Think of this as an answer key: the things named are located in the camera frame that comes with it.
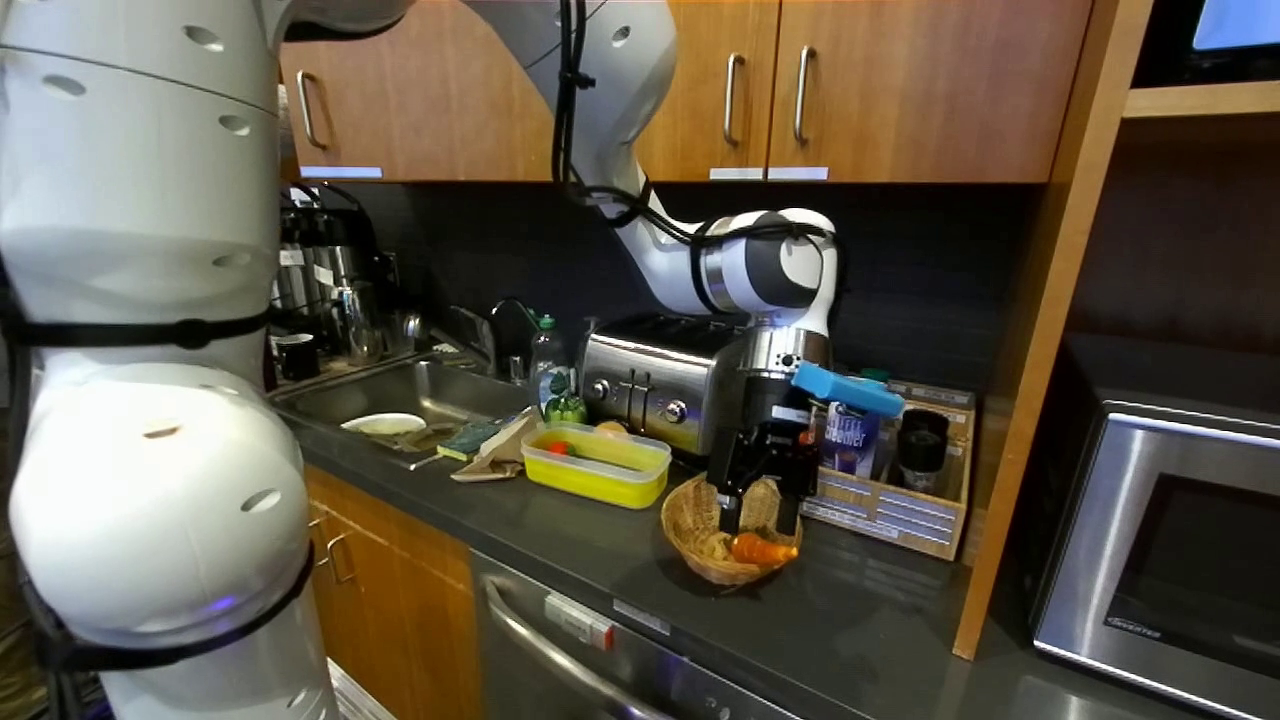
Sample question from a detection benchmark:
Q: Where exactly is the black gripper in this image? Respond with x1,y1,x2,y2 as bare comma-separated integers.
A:
705,395,825,538

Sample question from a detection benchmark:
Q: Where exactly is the orange carrot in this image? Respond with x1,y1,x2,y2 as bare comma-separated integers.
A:
730,528,805,576

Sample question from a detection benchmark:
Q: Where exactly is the yellow lunchbox with clear lid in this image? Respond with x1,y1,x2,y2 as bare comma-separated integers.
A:
517,419,678,514

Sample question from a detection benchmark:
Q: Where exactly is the wicker basket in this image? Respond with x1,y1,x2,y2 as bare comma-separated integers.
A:
657,464,807,591

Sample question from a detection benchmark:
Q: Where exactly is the blue white carton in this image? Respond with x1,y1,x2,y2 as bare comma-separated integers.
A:
819,395,891,483

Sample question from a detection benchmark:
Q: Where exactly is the wooden crate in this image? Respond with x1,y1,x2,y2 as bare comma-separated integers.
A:
797,377,979,566

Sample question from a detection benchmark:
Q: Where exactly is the silver toaster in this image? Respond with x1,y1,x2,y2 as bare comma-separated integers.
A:
577,307,755,460

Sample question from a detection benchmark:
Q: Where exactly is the black jar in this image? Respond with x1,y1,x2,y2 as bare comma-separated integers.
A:
888,402,962,501

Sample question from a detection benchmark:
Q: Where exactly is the stainless steel dishwasher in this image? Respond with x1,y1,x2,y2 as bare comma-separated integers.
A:
466,538,807,720

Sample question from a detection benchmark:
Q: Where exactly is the clear bottle green cap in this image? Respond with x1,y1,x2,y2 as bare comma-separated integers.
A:
530,307,569,406

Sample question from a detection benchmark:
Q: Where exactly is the yellow green sponge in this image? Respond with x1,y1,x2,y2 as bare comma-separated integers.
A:
437,417,510,467

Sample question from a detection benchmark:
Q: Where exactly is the chrome kitchen faucet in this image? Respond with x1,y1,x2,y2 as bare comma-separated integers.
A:
421,293,542,392

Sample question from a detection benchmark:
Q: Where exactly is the wooden lower cabinet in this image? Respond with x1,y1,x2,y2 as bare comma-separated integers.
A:
302,464,488,720

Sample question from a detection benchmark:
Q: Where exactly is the stainless steel sink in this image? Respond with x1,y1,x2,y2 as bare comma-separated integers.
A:
269,351,542,471

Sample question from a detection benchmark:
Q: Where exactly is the white plate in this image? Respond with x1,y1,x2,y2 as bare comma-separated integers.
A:
336,406,437,446

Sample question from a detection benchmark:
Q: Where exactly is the wooden shelf unit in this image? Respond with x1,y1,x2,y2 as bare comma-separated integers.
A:
948,0,1280,667

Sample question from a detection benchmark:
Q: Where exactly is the stainless steel microwave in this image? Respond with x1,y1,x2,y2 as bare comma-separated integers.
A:
1029,326,1280,720

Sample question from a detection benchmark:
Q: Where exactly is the wooden upper cabinet door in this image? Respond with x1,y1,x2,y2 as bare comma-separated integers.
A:
636,0,786,188
777,0,1100,188
278,23,562,188

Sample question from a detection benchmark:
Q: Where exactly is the glass pitcher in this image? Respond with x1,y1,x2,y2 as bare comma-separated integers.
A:
329,277,389,373

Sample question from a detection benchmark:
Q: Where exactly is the black mug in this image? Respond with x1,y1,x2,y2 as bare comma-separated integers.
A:
269,326,329,386

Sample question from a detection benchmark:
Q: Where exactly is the black coffee machine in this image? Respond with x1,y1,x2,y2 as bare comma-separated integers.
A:
265,180,403,392

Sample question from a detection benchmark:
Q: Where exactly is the black screen appliance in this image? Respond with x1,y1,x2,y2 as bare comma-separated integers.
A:
1131,0,1280,89

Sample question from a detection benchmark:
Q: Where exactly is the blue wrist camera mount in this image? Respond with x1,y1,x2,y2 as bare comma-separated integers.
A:
787,356,914,423

